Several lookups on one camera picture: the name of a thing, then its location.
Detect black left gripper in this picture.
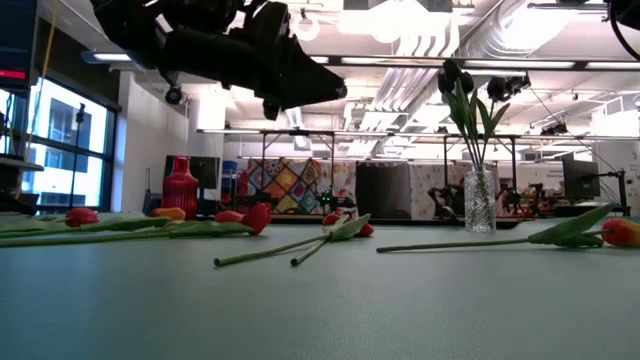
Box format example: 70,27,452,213
159,0,348,121

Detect orange artificial tulip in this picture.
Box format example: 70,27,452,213
376,202,640,254
169,209,246,239

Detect black monitor on arm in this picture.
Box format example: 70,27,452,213
562,158,602,200

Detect red ribbed vase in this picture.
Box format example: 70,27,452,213
161,156,200,221

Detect clear cut-glass vase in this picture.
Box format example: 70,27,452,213
463,169,497,233

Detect long ceiling light bar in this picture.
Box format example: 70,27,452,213
82,49,640,71

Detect floral hanging cloth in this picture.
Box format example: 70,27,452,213
319,160,359,219

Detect colourful patchwork quilt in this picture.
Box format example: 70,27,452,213
248,158,324,216

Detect blue storage bins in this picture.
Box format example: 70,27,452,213
222,159,240,192

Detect black hanging curtain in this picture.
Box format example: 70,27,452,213
355,160,412,221

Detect black background monitor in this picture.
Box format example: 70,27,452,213
164,154,223,191

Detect white patterned hanging cloth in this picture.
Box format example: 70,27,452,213
409,162,469,221

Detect black tripod stand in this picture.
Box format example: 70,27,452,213
68,102,87,210

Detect large room window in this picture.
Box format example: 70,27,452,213
0,74,120,215

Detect grey side desk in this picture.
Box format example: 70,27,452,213
0,153,46,174

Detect white ceiling ring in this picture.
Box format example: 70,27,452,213
294,13,321,43

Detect black aluminium table frame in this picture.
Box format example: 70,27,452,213
142,213,524,225

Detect silver ventilation duct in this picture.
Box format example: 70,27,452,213
457,0,531,60

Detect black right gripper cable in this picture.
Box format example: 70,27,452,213
607,9,640,62

